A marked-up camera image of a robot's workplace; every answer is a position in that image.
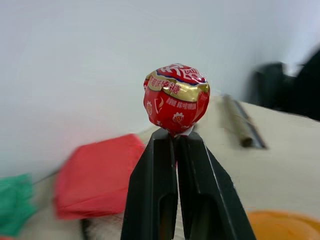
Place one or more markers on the red lollipop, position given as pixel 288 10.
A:
pixel 177 98

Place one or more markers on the olive metal rod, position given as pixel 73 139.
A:
pixel 236 120

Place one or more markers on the red folded cloth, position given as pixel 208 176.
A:
pixel 96 178

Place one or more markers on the black chair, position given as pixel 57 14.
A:
pixel 287 85

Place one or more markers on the orange plate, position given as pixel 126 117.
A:
pixel 285 226

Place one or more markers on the grey metal rod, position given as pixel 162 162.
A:
pixel 252 126

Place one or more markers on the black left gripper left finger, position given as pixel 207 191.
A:
pixel 147 190

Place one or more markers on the green folded cloth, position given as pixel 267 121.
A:
pixel 15 203

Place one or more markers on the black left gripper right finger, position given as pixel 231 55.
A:
pixel 212 190

